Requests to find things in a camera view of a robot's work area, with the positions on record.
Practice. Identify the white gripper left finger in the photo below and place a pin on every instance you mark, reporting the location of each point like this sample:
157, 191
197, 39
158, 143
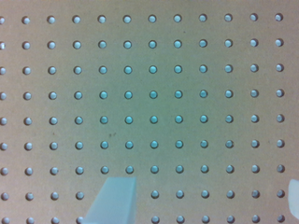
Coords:
115, 203

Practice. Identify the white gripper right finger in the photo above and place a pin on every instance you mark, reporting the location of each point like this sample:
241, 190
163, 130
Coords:
293, 197

